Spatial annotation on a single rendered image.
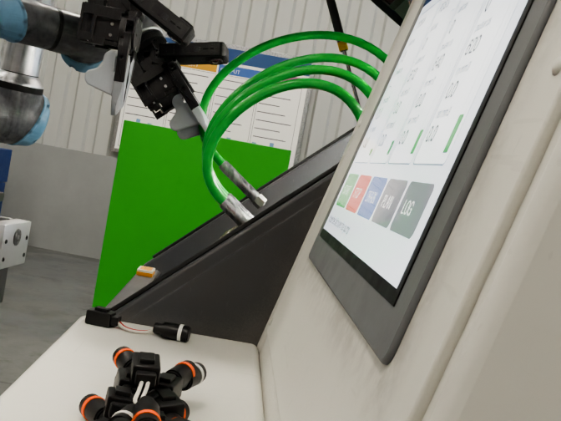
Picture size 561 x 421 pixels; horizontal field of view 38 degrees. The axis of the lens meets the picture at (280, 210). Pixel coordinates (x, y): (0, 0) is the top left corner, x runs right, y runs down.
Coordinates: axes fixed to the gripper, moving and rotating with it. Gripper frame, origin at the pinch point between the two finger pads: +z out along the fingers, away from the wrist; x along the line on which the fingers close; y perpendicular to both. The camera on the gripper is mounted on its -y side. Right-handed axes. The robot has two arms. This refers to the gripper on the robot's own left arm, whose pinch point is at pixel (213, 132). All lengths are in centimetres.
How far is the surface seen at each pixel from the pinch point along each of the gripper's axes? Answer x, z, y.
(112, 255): -313, -91, 94
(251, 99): 23.2, 8.0, -7.4
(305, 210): 28.0, 26.1, -5.5
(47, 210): -619, -263, 196
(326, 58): 7.8, 2.8, -21.0
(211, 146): 22.6, 10.4, 0.5
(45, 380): 57, 33, 22
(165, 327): 34.0, 30.4, 15.4
